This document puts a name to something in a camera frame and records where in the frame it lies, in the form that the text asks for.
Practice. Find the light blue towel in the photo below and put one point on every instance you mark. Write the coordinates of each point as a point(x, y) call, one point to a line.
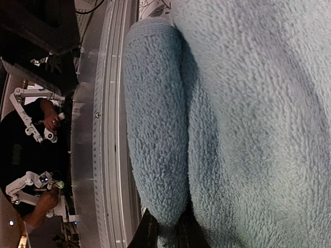
point(228, 111)

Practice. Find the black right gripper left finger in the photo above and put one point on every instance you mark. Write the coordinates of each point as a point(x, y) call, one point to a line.
point(146, 235)

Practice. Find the operator person in black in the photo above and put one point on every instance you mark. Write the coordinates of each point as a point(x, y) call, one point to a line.
point(21, 153)

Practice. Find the floral table mat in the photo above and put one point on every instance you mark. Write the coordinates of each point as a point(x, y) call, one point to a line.
point(154, 8)

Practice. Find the front aluminium rail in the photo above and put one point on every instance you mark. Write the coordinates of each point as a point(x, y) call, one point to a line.
point(105, 196)

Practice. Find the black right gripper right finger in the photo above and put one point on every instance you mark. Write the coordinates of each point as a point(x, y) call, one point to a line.
point(190, 234)

